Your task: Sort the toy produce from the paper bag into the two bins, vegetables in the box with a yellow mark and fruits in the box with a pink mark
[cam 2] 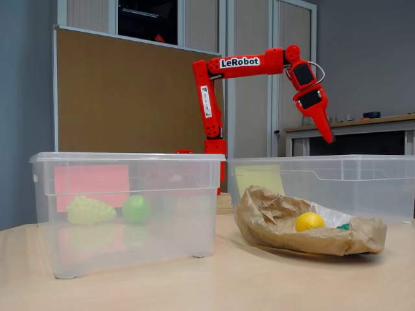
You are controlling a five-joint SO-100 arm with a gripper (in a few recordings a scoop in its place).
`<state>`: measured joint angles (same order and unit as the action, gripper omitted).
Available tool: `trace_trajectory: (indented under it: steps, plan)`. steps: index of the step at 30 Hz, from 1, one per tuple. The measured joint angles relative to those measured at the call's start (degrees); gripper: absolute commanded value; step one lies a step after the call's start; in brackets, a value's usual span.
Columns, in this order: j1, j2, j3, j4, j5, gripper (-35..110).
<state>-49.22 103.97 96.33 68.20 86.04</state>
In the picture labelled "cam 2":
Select green toy apple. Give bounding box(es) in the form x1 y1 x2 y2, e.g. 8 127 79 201
121 194 152 224

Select tall grey tambour cabinet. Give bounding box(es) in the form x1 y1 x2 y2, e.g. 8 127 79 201
226 0 318 158

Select grey cabinet with dark opening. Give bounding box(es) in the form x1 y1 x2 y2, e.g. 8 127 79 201
57 0 226 54

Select yellow toy lemon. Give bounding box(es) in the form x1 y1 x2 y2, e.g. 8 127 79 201
294 212 326 233

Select clear plastic bin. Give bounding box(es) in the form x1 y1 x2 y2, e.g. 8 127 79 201
29 151 227 279
226 154 415 224

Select pale green toy grapes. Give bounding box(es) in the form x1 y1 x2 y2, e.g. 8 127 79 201
65 195 117 225

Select pink paper note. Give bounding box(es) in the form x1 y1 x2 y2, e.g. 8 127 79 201
54 165 131 213

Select white servo cable loop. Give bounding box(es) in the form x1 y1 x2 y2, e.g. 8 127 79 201
307 60 326 86

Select cork pin board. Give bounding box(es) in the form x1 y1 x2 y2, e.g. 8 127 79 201
53 25 224 153

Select yellow paper note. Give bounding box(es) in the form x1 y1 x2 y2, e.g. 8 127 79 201
235 165 286 197

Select crumpled brown paper bag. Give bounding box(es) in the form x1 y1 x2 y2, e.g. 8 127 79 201
233 185 388 258

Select wooden base block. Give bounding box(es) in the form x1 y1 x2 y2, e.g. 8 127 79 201
216 192 235 215

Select low cabinet with wooden top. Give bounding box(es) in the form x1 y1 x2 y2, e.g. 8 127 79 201
284 113 415 158

